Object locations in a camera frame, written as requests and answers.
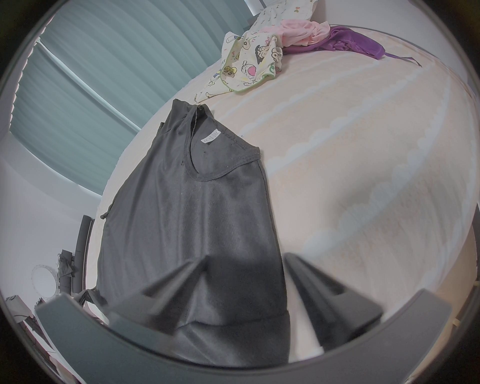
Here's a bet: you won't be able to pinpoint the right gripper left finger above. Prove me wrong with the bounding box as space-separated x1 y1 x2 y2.
109 258 209 335

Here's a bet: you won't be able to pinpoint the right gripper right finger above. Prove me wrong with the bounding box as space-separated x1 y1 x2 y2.
284 253 384 354

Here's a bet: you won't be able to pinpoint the black T-shirt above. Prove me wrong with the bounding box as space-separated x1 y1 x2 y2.
84 98 292 368

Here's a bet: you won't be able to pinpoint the bed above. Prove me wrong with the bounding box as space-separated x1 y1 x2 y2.
80 0 479 367

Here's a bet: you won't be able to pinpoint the black chest of drawers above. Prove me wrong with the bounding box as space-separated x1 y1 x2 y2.
74 215 95 296

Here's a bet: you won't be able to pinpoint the dark grey dressing table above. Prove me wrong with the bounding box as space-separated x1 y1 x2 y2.
56 249 77 298

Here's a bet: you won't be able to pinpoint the round white mirror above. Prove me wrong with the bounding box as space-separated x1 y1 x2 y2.
32 264 58 301

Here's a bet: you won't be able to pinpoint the blue-green curtain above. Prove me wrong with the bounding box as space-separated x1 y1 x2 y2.
9 46 142 197
38 0 264 133

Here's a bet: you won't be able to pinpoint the white printed pyjamas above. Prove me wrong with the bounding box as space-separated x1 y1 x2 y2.
194 7 284 104

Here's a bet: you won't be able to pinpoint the purple garment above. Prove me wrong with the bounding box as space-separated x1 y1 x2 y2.
283 25 423 69

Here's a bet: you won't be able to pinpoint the pink garment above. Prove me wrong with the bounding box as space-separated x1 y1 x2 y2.
260 19 332 48

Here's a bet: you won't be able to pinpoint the white printed pillow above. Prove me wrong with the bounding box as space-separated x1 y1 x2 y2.
259 0 320 17

